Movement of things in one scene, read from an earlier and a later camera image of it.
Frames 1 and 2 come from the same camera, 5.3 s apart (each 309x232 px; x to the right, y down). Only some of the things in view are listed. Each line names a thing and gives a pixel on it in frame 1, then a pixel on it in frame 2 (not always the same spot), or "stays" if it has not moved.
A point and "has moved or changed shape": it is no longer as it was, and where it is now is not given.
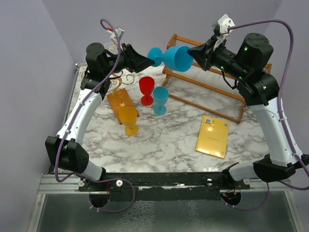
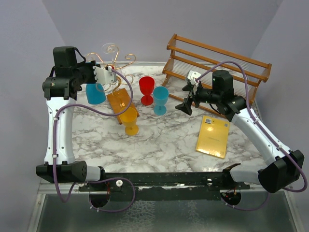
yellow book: (213, 137) stays
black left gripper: (133, 60) to (90, 65)
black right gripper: (203, 54) to (186, 106)
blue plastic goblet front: (176, 58) has moved or changed shape
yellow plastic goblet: (128, 116) stays
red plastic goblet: (147, 84) stays
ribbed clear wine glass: (111, 47) stays
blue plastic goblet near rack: (160, 95) stays
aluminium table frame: (60, 206) stays
